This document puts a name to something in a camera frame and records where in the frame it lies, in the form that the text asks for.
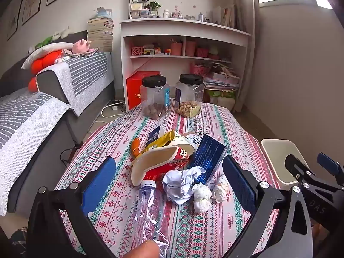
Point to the blue biscuit box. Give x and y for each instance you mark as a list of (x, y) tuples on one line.
[(209, 156)]

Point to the white bookshelf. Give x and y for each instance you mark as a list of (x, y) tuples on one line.
[(185, 29)]

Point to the clear jar with pistachios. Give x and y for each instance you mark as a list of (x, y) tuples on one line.
[(189, 96)]

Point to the pink mesh basket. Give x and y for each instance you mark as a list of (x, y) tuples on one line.
[(199, 70)]

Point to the red gift box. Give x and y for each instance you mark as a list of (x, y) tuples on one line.
[(133, 91)]

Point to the grey sofa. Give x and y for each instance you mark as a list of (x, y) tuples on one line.
[(53, 139)]

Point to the upright books on shelf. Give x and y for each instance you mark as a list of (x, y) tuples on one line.
[(225, 16)]

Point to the crushed red paper cup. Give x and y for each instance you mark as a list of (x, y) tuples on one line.
[(150, 161)]

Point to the patterned tablecloth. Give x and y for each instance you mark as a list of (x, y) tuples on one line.
[(113, 145)]

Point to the clear plastic bottle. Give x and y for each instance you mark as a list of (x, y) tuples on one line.
[(147, 209)]

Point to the green plush toy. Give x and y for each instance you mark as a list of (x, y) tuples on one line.
[(44, 42)]

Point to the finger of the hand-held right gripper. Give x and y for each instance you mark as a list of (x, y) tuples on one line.
[(329, 164), (295, 165)]

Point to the pink storage bin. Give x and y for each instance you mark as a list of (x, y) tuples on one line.
[(176, 49), (190, 49)]

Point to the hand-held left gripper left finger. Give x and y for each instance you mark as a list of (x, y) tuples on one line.
[(99, 182)]

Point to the blue and white packet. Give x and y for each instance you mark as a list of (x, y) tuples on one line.
[(155, 134)]

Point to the striped armrest cover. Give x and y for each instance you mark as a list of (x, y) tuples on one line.
[(86, 75)]

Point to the orange cushion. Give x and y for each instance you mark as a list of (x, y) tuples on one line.
[(43, 61)]

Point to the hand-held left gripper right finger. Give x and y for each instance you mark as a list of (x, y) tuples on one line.
[(239, 185)]

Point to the orange wrapper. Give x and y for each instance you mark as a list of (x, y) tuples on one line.
[(135, 146)]

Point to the stack of books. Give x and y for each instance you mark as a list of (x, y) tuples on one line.
[(100, 35)]

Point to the white pillow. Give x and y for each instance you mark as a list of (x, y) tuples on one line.
[(45, 51)]

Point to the tied stack of papers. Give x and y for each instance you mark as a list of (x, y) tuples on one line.
[(221, 80)]

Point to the small potted plant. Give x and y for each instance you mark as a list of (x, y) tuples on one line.
[(153, 8)]

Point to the green package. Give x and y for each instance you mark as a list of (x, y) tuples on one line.
[(220, 94)]

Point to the crumpled white paper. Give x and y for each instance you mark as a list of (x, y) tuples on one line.
[(177, 185)]

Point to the crumpled tissue ball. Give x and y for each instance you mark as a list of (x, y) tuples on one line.
[(221, 190), (201, 197)]

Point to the yellow snack wrapper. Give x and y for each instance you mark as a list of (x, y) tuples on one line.
[(164, 141)]

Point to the small pink basket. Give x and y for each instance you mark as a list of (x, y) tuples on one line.
[(201, 52)]

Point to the pink lattice basket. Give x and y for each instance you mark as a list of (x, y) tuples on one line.
[(136, 51)]

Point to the person's left hand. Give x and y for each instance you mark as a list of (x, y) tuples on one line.
[(143, 250)]

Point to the striped seat cover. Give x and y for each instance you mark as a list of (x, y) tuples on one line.
[(24, 123)]

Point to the pink plush toy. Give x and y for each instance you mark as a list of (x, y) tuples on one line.
[(80, 46)]

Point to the clear jar with brown nuts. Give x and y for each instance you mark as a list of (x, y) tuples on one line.
[(154, 96)]

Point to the white plastic bin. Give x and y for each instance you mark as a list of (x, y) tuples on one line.
[(274, 153)]

